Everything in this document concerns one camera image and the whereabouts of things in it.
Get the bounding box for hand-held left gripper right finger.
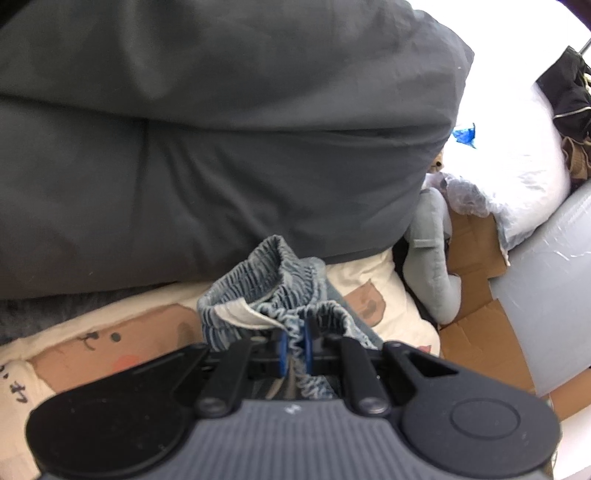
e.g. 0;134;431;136
304;318;460;414

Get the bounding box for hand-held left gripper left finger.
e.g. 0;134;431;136
129;331;289;414

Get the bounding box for blue denim pants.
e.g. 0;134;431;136
196;234;384;402

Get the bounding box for cream bear printed blanket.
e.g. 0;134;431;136
0;251;439;480

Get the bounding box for grey neck pillow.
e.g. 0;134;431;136
404;187;462;324

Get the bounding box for low brown cardboard sheet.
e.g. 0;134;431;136
436;212;550;407

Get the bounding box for dark grey pillow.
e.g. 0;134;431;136
0;0;475;301

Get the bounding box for grey fuzzy cloth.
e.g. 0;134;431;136
0;286;153;344

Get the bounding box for blue paper tag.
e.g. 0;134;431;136
452;124;478;148

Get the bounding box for white pillow in plastic bag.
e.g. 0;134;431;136
438;83;573;250

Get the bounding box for small brown cloth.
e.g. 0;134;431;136
561;136;591;181

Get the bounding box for black jacket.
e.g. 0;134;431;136
536;46;591;139

